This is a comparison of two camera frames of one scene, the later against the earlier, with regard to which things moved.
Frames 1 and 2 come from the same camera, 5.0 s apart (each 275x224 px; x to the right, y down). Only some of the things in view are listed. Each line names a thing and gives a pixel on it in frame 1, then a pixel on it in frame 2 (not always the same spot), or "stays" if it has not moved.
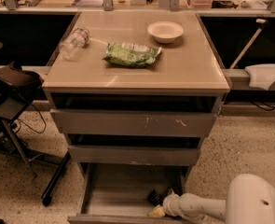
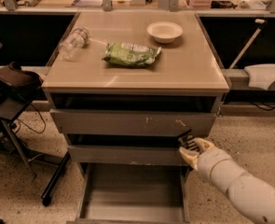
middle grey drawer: [135, 155] stays
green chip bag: [129, 54] stays
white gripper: [171, 203] → [211, 162]
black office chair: [10, 90] stays
